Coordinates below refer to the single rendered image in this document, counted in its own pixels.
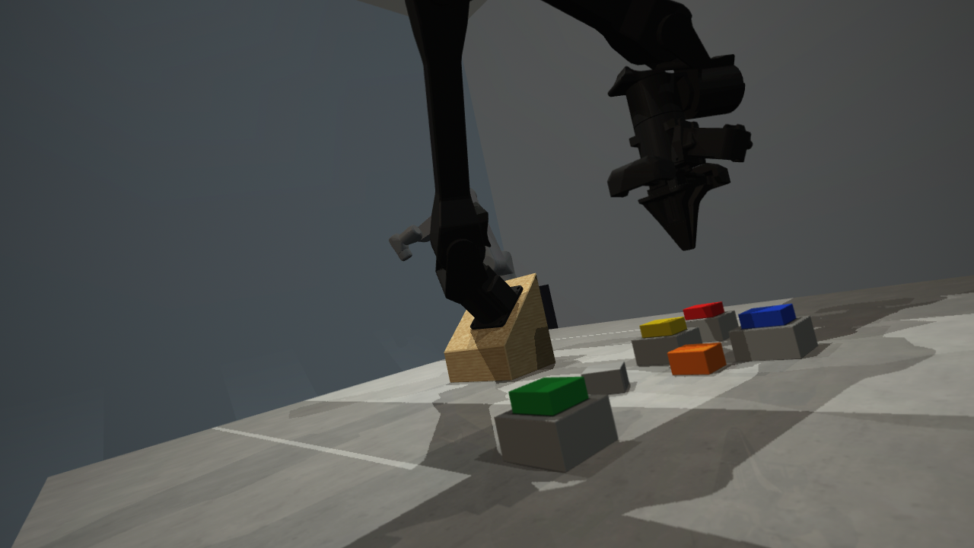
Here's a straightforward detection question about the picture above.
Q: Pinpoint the red button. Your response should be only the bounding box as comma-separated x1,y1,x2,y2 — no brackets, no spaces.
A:
683,301,739,342

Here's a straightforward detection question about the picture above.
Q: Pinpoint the yellow button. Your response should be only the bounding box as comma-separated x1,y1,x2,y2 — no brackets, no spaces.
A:
631,317,702,365

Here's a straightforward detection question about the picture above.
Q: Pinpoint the green button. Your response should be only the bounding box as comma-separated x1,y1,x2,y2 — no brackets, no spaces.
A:
495,377,619,473

